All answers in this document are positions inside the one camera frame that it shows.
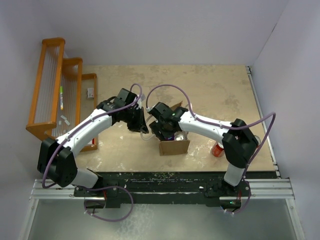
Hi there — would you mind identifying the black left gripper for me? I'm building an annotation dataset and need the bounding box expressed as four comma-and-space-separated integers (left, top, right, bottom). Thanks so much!
122, 106, 149, 134

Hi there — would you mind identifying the red coca-cola can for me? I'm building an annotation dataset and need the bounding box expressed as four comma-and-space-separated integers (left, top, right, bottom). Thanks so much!
211, 142, 224, 158

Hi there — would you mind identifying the purple fanta can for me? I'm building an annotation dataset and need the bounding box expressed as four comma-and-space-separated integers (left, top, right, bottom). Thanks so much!
165, 135, 175, 141
254, 135, 261, 147
174, 133, 188, 141

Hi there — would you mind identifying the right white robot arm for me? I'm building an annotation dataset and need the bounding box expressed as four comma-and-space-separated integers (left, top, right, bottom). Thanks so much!
147, 102, 259, 196

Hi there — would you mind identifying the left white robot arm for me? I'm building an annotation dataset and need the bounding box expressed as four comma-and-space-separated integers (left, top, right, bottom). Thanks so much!
37, 88, 149, 196

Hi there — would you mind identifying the small red white box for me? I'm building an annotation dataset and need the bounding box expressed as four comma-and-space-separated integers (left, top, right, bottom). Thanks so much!
87, 87, 95, 99

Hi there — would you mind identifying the orange wooden tiered rack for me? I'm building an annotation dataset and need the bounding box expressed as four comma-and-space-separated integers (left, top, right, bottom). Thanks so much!
26, 37, 98, 141

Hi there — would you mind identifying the green yellow marker pen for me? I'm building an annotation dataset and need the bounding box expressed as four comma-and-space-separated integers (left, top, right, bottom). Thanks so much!
59, 85, 64, 111

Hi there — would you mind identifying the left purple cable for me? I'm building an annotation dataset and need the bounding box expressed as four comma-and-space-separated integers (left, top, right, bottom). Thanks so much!
41, 83, 143, 223

